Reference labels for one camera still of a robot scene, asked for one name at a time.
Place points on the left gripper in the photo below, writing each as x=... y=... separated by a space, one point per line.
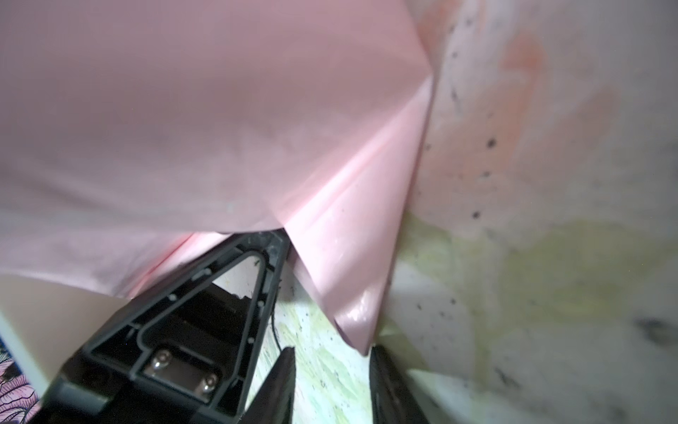
x=184 y=351

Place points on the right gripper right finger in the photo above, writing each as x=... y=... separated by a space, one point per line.
x=392 y=401

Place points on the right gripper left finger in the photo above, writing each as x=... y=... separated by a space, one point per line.
x=273 y=403

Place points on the purple wrapping paper sheet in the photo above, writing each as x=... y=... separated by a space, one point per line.
x=133 y=131

